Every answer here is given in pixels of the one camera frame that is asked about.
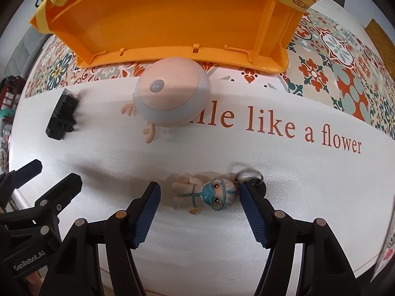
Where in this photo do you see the orange plastic crate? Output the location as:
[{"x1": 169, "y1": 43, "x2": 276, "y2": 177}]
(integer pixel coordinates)
[{"x1": 29, "y1": 0, "x2": 337, "y2": 74}]

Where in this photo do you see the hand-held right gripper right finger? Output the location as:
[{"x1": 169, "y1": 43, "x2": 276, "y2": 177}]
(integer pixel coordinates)
[{"x1": 240, "y1": 181, "x2": 363, "y2": 296}]

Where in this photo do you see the doll keychain with key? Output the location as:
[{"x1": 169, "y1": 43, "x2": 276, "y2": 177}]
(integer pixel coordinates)
[{"x1": 171, "y1": 168, "x2": 266, "y2": 216}]

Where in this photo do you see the red-brown wooden rack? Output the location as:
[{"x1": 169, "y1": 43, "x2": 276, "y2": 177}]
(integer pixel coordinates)
[{"x1": 0, "y1": 75, "x2": 27, "y2": 113}]

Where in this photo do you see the wicker box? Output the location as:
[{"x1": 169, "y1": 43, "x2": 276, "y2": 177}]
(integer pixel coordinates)
[{"x1": 366, "y1": 18, "x2": 395, "y2": 77}]

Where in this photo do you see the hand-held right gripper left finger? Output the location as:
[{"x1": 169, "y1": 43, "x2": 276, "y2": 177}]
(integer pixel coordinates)
[{"x1": 39, "y1": 181, "x2": 162, "y2": 296}]

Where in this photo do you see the black power adapter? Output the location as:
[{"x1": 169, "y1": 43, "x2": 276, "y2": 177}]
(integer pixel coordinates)
[{"x1": 45, "y1": 88, "x2": 79, "y2": 141}]

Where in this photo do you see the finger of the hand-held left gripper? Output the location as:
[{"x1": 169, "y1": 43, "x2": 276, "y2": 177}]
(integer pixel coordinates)
[
  {"x1": 0, "y1": 159, "x2": 43, "y2": 204},
  {"x1": 33, "y1": 173, "x2": 83, "y2": 224}
]

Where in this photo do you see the grey sofa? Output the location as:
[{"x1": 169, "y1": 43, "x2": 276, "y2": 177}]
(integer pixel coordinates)
[{"x1": 6, "y1": 26, "x2": 47, "y2": 77}]

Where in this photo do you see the round pink night light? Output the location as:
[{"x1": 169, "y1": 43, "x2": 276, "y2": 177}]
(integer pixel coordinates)
[{"x1": 120, "y1": 57, "x2": 212, "y2": 144}]

